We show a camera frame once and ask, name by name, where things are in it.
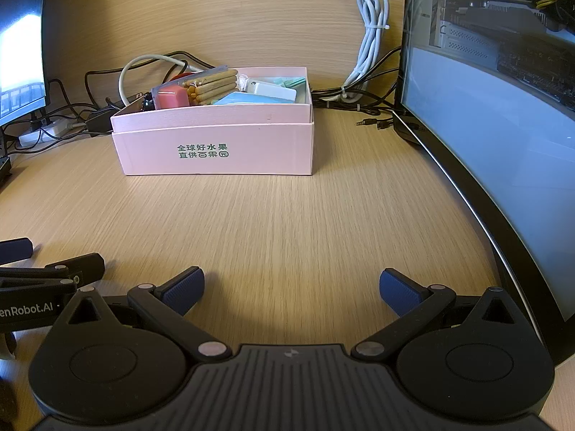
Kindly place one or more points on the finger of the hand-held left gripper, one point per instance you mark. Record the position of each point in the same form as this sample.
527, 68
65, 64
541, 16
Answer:
85, 267
18, 249

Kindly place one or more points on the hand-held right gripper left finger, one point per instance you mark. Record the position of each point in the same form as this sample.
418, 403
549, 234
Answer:
182, 294

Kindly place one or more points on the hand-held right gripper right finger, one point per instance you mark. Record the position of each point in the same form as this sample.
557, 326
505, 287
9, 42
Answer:
400, 294

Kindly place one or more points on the pink cardboard box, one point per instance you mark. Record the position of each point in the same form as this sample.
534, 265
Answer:
251, 152

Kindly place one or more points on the pink block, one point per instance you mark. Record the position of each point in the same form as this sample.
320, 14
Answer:
170, 98

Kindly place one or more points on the biscuit stick packet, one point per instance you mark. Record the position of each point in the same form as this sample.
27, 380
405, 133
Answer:
211, 85

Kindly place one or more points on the black device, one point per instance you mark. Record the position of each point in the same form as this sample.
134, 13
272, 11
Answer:
4, 170

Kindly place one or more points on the white power strip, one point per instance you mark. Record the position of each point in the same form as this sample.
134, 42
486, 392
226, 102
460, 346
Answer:
40, 134

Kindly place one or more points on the black power adapter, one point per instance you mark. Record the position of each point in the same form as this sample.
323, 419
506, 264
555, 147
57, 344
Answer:
101, 121

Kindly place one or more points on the computer monitor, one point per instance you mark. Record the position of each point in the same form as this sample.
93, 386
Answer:
22, 31

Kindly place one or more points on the white charger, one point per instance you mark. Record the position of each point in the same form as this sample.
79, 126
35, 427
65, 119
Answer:
274, 92

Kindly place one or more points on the green cotton swab pack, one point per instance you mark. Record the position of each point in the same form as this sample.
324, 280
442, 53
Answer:
292, 82

